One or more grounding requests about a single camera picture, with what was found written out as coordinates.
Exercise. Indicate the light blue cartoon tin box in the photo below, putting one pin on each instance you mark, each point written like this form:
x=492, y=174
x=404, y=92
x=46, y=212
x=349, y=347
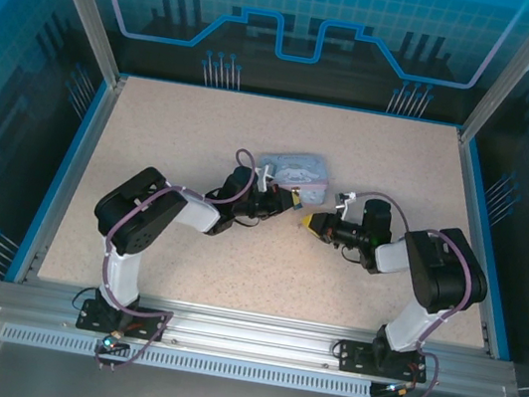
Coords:
x=293, y=173

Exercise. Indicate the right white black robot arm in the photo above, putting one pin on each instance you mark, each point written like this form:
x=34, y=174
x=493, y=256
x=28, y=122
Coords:
x=407, y=327

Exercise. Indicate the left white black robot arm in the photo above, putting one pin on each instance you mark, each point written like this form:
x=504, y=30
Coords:
x=123, y=277

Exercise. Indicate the blue table edge strip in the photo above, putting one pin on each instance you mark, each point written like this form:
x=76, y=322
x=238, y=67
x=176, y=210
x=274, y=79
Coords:
x=64, y=177
x=487, y=244

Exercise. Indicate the small LED connector module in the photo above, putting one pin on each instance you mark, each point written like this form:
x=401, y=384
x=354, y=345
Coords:
x=395, y=389
x=111, y=343

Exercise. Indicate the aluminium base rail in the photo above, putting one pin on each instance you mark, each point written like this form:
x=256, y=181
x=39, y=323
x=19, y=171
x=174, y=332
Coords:
x=248, y=332

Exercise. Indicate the aluminium side rail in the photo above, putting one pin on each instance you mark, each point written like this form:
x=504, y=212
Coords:
x=476, y=242
x=76, y=179

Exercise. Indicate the aluminium frame post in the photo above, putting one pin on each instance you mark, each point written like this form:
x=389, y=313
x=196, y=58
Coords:
x=511, y=71
x=88, y=9

